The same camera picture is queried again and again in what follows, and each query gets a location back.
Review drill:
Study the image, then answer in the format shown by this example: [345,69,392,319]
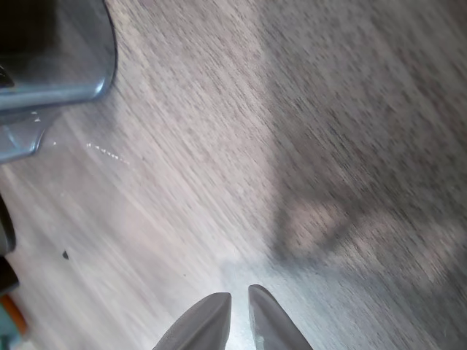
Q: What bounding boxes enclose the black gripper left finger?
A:
[152,291,233,350]

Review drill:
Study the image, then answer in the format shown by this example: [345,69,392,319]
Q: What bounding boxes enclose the clear plastic blender jar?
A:
[0,0,119,166]

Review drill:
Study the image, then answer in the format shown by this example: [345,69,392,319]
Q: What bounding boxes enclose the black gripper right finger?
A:
[247,284,314,350]

